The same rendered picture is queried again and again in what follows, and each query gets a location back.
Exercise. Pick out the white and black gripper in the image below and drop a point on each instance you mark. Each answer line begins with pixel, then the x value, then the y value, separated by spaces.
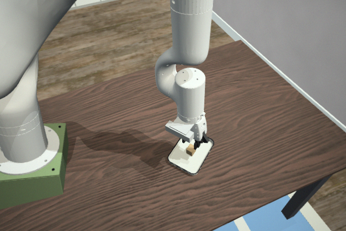
pixel 200 130

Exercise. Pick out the wooden block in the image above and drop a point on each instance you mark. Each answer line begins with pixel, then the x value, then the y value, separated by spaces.
pixel 190 150

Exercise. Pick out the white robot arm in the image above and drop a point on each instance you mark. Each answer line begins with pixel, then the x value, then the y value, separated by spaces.
pixel 24 27

